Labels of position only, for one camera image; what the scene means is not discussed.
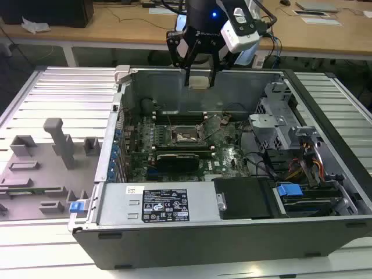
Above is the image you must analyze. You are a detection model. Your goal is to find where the green RAM stick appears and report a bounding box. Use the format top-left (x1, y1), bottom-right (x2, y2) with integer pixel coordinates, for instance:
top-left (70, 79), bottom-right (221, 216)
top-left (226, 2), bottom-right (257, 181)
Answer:
top-left (0, 188), bottom-right (47, 198)

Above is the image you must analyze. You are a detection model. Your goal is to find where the metal CPU socket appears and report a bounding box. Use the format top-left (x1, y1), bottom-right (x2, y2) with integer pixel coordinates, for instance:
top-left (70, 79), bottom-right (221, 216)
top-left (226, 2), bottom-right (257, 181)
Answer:
top-left (170, 124), bottom-right (202, 146)

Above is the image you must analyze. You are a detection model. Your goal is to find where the yellow and red wire bundle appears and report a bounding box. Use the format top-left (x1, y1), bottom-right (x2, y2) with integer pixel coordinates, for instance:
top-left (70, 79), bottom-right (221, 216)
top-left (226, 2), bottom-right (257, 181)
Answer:
top-left (286, 141), bottom-right (326, 181)

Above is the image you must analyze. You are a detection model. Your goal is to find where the green motherboard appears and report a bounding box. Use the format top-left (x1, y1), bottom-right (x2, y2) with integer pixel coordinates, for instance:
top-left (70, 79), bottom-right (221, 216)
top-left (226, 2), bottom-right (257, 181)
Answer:
top-left (121, 115), bottom-right (253, 183)

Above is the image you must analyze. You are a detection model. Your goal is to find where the blue cable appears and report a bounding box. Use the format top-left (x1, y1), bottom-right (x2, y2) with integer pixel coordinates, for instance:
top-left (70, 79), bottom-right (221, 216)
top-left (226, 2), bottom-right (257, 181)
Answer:
top-left (269, 31), bottom-right (284, 69)

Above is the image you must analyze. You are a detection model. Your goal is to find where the black computer box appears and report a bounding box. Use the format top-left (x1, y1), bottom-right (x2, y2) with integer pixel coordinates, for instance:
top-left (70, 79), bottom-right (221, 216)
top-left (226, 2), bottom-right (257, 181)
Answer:
top-left (0, 0), bottom-right (94, 29)

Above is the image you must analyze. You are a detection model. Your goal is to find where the grey plastic parts rack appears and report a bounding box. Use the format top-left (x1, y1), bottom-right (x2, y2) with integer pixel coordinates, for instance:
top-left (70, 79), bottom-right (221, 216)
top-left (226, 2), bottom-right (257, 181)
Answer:
top-left (0, 117), bottom-right (102, 221)

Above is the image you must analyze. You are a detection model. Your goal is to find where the dark grey PC case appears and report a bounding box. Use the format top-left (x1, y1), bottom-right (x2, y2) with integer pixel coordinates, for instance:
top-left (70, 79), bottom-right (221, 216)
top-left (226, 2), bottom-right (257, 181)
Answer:
top-left (68, 65), bottom-right (372, 270)

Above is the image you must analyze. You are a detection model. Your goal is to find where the black graphics card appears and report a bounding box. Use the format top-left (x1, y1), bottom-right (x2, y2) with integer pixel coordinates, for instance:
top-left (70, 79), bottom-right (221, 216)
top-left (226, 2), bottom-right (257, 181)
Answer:
top-left (156, 153), bottom-right (201, 173)

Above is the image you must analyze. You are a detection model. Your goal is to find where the wooden desk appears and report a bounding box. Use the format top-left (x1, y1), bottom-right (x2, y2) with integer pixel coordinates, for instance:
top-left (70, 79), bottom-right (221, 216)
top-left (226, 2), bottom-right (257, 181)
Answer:
top-left (0, 0), bottom-right (372, 62)

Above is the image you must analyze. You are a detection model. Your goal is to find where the grey metal disk bay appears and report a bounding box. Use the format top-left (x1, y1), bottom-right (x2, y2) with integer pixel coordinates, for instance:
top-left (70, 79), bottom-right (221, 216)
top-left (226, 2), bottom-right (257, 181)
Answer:
top-left (249, 82), bottom-right (295, 152)

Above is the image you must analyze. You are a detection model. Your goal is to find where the hard disk in blue carrier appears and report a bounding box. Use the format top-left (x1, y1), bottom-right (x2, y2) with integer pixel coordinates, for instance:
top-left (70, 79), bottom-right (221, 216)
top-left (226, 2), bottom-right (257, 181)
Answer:
top-left (273, 181), bottom-right (346, 219)

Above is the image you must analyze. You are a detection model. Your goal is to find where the black plastic drive cover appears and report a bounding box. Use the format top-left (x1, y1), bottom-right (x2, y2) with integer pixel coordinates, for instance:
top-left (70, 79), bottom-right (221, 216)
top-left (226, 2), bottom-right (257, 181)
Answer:
top-left (213, 177), bottom-right (276, 220)

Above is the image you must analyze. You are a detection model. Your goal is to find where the black camera cable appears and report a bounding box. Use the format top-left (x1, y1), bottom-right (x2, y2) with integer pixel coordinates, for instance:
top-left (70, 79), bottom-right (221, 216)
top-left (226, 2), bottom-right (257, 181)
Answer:
top-left (252, 0), bottom-right (278, 38)

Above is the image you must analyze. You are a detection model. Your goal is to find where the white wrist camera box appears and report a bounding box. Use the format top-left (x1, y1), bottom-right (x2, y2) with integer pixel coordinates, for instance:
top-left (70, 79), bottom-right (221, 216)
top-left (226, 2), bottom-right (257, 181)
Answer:
top-left (220, 0), bottom-right (260, 53)

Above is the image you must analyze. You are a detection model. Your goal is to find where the flat silver laptop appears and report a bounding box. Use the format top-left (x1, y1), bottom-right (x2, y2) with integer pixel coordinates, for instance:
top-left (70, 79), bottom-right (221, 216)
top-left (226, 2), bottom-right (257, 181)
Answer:
top-left (295, 0), bottom-right (340, 13)

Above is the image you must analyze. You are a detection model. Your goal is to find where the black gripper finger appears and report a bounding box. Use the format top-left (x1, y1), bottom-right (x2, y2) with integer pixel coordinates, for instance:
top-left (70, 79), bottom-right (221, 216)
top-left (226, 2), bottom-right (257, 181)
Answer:
top-left (209, 42), bottom-right (230, 87)
top-left (166, 30), bottom-right (202, 87)

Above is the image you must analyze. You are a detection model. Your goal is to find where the grey power supply unit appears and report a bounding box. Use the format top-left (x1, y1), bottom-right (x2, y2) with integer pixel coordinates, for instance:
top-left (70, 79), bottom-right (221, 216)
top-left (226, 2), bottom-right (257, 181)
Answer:
top-left (95, 181), bottom-right (217, 226)

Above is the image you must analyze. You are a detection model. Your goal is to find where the metal socket cover frame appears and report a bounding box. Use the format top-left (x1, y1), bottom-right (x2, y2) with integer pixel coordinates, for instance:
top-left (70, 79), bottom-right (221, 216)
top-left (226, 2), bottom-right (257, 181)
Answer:
top-left (196, 115), bottom-right (225, 141)

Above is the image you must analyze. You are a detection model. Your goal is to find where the crumpled white plastic sheet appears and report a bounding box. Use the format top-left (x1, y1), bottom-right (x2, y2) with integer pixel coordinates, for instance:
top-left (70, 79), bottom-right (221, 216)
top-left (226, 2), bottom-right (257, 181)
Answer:
top-left (21, 16), bottom-right (52, 35)

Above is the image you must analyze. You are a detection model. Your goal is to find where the silver square CPU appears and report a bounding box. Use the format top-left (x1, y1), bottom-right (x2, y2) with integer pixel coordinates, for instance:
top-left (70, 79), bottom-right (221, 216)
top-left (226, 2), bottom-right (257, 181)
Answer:
top-left (188, 77), bottom-right (212, 90)

